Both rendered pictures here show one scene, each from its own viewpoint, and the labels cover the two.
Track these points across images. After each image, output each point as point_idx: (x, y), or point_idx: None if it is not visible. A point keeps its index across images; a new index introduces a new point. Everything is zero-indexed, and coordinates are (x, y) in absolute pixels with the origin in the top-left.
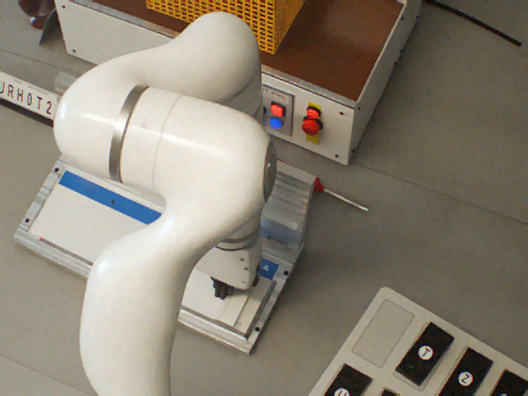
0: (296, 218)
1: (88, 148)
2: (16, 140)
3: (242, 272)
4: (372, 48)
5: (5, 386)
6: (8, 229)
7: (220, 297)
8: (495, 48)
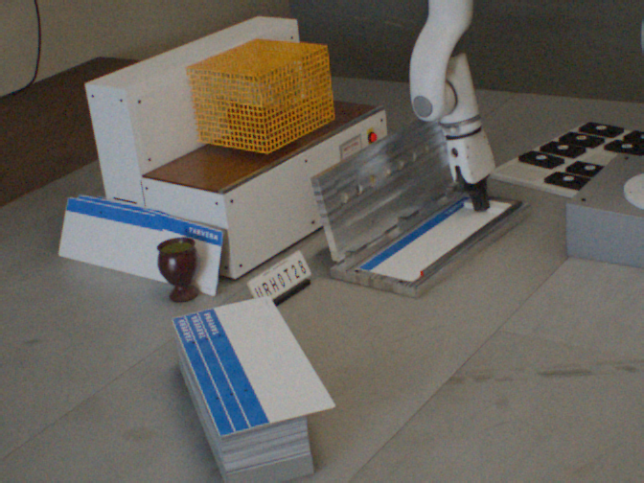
0: (444, 157)
1: None
2: (311, 302)
3: (489, 149)
4: (339, 103)
5: (554, 300)
6: (402, 301)
7: (488, 206)
8: None
